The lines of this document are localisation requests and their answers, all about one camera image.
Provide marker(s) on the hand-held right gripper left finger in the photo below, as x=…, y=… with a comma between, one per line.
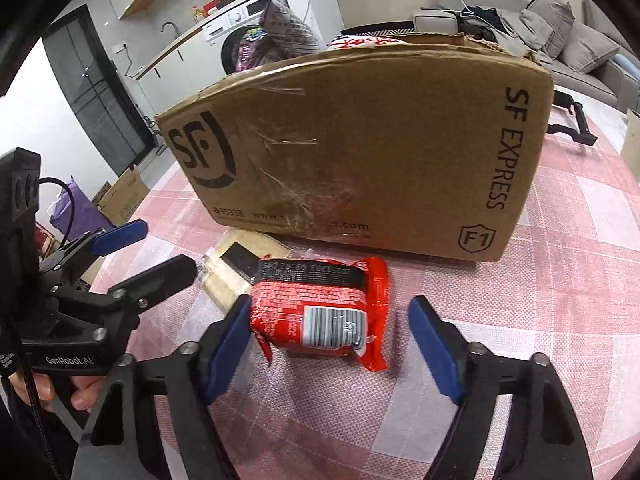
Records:
x=227, y=345

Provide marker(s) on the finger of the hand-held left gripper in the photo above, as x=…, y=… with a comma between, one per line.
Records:
x=120, y=237
x=160, y=275

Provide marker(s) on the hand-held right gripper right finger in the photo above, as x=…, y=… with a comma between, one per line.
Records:
x=435, y=345

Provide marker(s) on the red patterned snack packet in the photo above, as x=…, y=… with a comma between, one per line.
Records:
x=300, y=310

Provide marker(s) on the brown cardboard box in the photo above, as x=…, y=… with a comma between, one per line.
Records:
x=375, y=150

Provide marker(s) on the silver purple cartoon snack packet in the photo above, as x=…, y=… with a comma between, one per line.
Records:
x=290, y=30

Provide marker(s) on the large white noodle snack bag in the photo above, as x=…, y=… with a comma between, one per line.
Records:
x=370, y=41

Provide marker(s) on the person's left forearm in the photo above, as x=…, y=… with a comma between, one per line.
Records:
x=15, y=445

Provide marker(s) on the person's left hand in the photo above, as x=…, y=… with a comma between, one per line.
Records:
x=85, y=395

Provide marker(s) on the purple plastic bag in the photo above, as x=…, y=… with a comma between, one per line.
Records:
x=85, y=215

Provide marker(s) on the small open cardboard box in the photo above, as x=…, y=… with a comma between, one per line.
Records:
x=122, y=195

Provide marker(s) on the beige flat packet black label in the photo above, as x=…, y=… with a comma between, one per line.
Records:
x=220, y=280

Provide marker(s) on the wooden rack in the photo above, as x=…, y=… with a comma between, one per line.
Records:
x=44, y=242

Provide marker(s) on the pink checked tablecloth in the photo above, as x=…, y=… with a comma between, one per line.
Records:
x=550, y=285

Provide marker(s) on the white kitchen counter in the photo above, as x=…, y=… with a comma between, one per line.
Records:
x=170, y=52

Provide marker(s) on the metal faucet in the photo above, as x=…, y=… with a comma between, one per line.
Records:
x=172, y=27

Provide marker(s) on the yellow bottle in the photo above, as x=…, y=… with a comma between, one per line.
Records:
x=198, y=14

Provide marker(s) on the white washing machine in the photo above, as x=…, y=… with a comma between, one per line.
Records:
x=225, y=25

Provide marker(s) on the red packages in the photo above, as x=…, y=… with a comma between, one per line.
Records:
x=212, y=6

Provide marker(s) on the beige cup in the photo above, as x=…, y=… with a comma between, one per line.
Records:
x=632, y=135

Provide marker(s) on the grey sofa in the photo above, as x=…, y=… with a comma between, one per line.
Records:
x=590, y=80

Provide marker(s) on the black clothes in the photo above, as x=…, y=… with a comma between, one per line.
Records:
x=480, y=22

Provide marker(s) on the grey jacket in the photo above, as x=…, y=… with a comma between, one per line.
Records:
x=525, y=30

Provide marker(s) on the light grey pillow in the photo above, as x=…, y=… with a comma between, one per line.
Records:
x=590, y=47

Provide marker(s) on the light blue cushion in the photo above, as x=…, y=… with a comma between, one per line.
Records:
x=629, y=61

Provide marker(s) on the dark grey pillow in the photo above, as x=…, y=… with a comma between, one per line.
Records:
x=555, y=20

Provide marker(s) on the black plastic frame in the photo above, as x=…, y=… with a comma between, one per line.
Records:
x=580, y=127

